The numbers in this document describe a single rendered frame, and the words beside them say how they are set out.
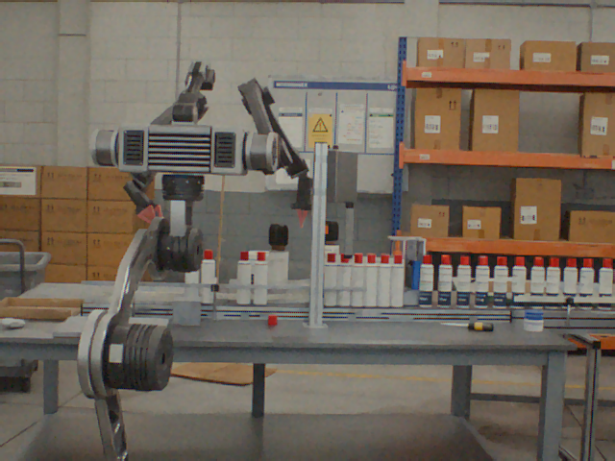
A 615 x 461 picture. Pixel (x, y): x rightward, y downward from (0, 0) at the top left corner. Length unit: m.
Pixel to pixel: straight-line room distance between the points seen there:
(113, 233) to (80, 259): 0.33
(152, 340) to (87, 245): 4.39
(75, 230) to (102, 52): 2.19
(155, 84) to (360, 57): 1.91
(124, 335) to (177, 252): 0.48
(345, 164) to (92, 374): 1.31
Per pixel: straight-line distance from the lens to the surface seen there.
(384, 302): 3.27
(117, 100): 8.10
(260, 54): 7.81
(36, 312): 3.20
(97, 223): 6.57
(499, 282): 3.37
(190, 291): 3.22
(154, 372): 2.23
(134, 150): 2.69
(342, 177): 3.09
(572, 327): 3.48
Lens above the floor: 1.38
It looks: 4 degrees down
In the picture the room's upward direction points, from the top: 2 degrees clockwise
